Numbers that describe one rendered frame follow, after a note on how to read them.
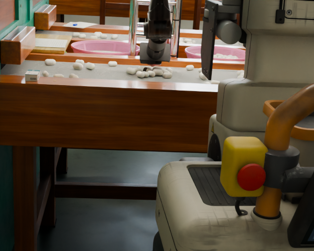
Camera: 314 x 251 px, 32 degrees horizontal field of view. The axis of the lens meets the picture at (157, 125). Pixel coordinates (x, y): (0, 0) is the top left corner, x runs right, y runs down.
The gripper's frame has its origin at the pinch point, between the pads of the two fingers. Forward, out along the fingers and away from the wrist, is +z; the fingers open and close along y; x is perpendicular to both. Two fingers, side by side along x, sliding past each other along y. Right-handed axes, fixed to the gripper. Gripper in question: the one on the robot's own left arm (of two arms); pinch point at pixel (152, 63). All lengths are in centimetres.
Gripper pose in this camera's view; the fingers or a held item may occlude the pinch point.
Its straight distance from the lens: 190.9
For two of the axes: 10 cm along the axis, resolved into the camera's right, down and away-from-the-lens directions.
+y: -9.9, -0.3, -1.0
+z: -1.1, 3.5, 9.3
